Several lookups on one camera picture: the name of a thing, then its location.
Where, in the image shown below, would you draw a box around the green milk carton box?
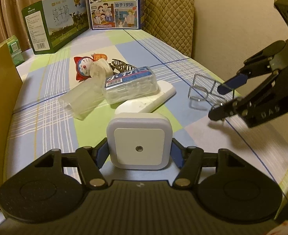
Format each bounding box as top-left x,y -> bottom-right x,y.
21,0 -> 90,55

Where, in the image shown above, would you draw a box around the checked bed sheet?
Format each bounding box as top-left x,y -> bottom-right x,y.
3,28 -> 288,201

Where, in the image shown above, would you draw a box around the beige curtain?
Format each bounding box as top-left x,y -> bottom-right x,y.
0,0 -> 87,52

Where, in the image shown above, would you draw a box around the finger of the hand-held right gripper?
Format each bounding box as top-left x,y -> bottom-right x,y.
217,40 -> 287,96
208,70 -> 282,122

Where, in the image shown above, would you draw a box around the clear box with blue label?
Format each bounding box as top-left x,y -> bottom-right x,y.
102,66 -> 158,105

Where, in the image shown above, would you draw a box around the quilted tan cushion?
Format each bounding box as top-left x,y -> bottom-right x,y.
143,0 -> 195,58

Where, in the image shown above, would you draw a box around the white square night light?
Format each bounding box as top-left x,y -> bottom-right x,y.
106,113 -> 173,170

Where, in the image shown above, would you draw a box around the clear plastic cup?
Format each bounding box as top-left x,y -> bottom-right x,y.
58,80 -> 106,120

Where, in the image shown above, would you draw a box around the blue milk carton box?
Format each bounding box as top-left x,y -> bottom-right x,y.
85,0 -> 146,31

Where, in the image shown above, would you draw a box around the white oblong device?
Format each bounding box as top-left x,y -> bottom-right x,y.
115,80 -> 177,114

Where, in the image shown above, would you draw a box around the small green boxes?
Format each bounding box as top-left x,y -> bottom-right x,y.
6,35 -> 25,66

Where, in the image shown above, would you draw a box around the metal wire stand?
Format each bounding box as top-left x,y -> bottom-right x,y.
188,73 -> 235,126

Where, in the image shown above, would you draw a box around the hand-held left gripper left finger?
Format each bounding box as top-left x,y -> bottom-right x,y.
33,137 -> 110,190

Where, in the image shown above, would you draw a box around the blue cat figurine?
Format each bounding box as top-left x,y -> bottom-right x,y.
74,52 -> 108,83

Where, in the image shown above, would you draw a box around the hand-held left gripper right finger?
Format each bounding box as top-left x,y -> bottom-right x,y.
171,137 -> 255,189

